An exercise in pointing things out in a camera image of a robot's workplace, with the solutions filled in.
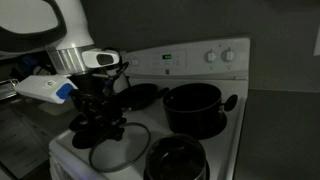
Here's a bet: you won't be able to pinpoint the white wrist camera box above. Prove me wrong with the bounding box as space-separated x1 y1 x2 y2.
14 74 79 105

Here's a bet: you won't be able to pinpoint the black coil stove burner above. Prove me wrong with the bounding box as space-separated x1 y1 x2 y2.
71 128 113 150

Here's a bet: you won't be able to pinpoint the silver toaster oven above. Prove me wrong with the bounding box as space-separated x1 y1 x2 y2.
0 78 20 101

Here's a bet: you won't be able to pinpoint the white electric stove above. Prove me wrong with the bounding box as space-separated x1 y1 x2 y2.
48 36 252 180

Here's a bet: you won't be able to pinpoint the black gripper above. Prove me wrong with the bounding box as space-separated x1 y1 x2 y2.
68 70 128 142

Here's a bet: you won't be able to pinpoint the small black pot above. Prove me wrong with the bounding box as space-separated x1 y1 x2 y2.
144 139 209 180

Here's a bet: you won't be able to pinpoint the small black frying pan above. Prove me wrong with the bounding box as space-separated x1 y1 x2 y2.
68 113 93 133

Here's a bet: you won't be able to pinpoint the big black pot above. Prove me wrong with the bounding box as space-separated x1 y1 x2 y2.
162 82 239 137

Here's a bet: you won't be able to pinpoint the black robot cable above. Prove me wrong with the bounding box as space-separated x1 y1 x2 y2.
105 61 131 82

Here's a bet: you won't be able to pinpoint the white kitchen sink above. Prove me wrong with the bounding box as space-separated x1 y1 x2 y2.
37 99 76 117

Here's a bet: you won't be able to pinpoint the small pot lid with knob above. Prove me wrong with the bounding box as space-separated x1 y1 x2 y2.
145 133 208 174

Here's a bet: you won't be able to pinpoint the large black frying pan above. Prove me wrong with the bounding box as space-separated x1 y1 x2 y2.
114 83 170 112

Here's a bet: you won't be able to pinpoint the white lower cabinet drawers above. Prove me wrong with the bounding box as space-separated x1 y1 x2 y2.
0 105 52 180

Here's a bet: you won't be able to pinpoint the white utensil holder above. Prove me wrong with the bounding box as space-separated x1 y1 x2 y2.
113 71 131 94

